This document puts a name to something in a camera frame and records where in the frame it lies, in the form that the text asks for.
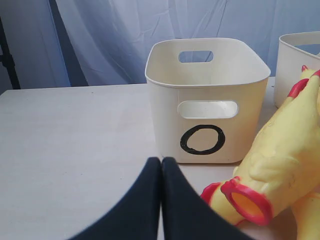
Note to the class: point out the cream bin marked O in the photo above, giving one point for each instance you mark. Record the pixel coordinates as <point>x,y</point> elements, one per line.
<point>205,96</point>

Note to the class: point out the white backdrop curtain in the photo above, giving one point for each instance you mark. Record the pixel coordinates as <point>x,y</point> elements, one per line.
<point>72,43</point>

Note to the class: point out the black stand pole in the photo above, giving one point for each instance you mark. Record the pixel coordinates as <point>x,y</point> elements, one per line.
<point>7,60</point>

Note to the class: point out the cream bin marked X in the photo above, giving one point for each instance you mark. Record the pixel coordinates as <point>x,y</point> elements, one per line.
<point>290,60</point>

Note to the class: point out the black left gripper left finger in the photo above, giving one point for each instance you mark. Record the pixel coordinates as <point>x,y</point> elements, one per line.
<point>136,215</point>

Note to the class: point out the headless yellow rubber chicken body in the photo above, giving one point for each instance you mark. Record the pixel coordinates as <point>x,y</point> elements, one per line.
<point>282,164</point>

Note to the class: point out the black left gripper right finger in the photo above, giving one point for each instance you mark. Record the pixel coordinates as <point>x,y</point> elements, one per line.
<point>185,215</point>

